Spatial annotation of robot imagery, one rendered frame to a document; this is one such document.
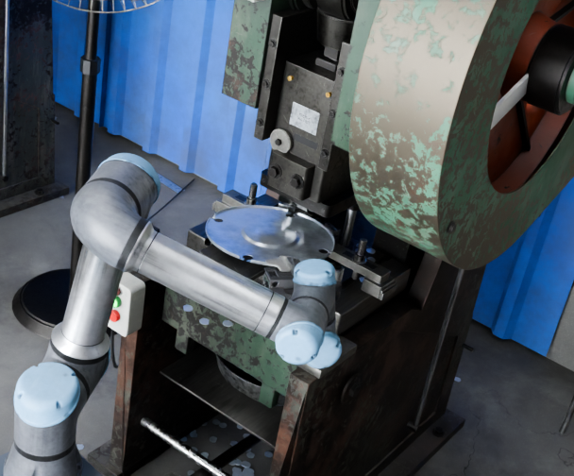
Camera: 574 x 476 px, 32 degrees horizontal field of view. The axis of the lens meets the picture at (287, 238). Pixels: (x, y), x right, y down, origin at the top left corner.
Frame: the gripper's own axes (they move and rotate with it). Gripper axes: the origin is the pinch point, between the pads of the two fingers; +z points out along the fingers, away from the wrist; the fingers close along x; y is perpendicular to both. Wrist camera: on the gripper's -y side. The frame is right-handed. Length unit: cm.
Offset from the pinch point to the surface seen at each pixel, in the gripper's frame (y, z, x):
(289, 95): -1.1, 17.0, -31.2
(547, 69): -34, -26, -53
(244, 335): 5.3, 4.3, 20.9
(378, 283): -23.4, 2.0, 6.5
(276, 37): 3.8, 16.5, -43.8
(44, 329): 42, 89, 71
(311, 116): -5.0, 12.1, -28.5
